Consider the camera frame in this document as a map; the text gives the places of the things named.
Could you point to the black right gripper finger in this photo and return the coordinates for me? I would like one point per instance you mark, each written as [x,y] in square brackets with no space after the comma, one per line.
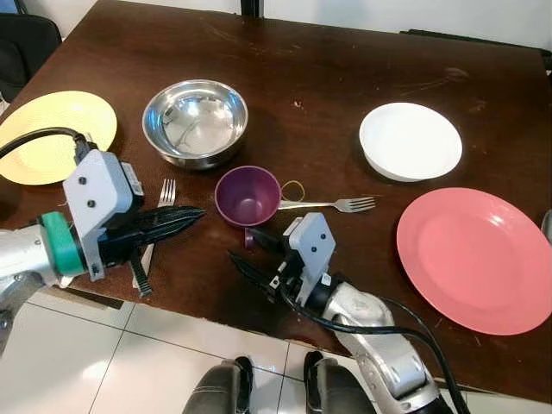
[256,272]
[272,242]

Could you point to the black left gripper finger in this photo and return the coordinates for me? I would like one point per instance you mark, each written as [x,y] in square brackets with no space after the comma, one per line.
[166,235]
[177,216]

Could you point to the purple cup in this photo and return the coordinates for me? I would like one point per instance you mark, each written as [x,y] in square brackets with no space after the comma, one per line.
[246,194]

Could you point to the white bowl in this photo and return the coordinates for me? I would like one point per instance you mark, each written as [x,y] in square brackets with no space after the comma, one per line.
[410,138]

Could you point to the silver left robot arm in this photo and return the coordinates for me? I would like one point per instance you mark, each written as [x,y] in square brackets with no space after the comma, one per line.
[21,259]

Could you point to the steel fork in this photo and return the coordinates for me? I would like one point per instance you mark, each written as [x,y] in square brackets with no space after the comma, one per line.
[166,194]
[349,204]

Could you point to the yellow rubber band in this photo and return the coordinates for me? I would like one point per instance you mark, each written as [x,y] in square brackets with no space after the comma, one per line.
[304,189]

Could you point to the steel bowl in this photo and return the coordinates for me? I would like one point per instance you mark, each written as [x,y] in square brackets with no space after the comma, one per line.
[194,125]

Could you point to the pink plate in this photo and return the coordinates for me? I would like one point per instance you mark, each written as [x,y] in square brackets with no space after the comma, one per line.
[474,259]

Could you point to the grey robot left leg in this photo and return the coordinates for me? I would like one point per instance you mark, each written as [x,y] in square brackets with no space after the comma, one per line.
[216,388]

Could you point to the grey robot leg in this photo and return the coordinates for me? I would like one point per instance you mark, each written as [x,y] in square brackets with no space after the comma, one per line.
[332,388]
[216,388]

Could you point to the grey robot right leg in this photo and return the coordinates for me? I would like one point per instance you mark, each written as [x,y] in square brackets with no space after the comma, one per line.
[332,388]

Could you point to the yellow plate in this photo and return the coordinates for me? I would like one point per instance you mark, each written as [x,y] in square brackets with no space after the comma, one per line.
[52,116]

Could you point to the dark wood table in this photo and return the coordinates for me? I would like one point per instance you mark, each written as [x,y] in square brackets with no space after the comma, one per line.
[345,69]

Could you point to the black chair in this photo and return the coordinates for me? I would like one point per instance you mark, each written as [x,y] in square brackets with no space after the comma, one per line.
[26,52]

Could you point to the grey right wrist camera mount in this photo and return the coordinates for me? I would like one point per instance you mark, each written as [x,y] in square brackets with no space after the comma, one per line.
[312,246]

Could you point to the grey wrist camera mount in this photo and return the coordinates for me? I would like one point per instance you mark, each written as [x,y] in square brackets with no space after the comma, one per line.
[312,246]
[95,194]

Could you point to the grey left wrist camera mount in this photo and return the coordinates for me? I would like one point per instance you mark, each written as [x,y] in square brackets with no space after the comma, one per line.
[95,194]

